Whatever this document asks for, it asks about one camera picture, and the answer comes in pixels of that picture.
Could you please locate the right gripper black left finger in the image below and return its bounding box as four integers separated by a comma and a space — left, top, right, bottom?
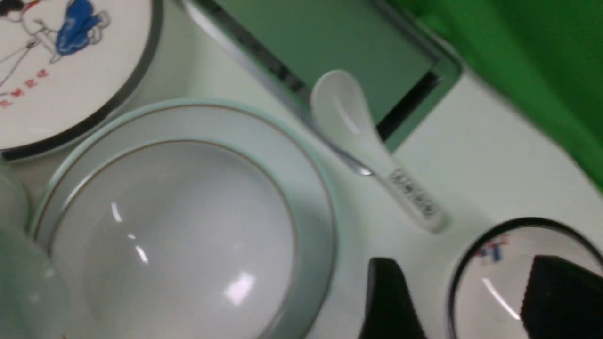
359, 258, 426, 339

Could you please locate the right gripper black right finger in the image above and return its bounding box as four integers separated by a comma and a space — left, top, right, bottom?
521, 255, 603, 339

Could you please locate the pale green bowl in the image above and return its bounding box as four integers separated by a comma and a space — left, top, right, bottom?
51, 141, 295, 339

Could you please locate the pale green cup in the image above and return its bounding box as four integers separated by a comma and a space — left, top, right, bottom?
0, 177, 68, 339

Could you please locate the black-rimmed illustrated bowl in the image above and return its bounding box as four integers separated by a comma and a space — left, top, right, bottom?
446, 217, 602, 339

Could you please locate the pale green plate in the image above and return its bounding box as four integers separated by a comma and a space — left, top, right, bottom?
33, 101, 336, 339

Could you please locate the white spoon with characters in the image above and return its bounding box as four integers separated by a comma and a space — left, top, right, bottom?
310, 70, 447, 233

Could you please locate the green backdrop cloth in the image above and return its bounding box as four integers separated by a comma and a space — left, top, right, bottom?
392, 0, 603, 188

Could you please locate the dark green rectangular tray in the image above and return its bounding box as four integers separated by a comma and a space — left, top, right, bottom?
182, 0, 462, 152

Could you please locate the black-rimmed illustrated plate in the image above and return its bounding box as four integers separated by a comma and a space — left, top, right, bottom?
0, 0, 164, 161

